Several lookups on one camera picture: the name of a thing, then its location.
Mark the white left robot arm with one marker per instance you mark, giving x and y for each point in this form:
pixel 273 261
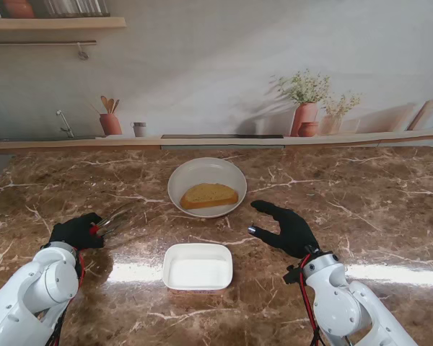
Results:
pixel 32 288

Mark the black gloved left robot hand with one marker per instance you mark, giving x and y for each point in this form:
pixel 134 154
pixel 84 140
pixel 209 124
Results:
pixel 74 232

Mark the white round plate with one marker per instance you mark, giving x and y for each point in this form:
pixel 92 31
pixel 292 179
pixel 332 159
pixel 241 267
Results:
pixel 209 173

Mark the toasted bread slice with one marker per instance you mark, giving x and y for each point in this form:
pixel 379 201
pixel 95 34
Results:
pixel 209 196

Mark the white bento box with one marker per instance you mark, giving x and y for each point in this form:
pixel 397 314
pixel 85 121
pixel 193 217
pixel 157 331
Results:
pixel 198 270

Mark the printed kitchen backdrop banner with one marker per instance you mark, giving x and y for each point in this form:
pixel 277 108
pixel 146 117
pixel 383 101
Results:
pixel 202 72

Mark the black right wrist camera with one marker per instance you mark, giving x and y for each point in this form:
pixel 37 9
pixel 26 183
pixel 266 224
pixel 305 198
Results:
pixel 292 275

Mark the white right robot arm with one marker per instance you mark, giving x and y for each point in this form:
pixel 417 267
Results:
pixel 339 306

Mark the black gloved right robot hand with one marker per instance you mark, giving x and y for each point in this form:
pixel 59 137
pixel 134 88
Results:
pixel 294 232

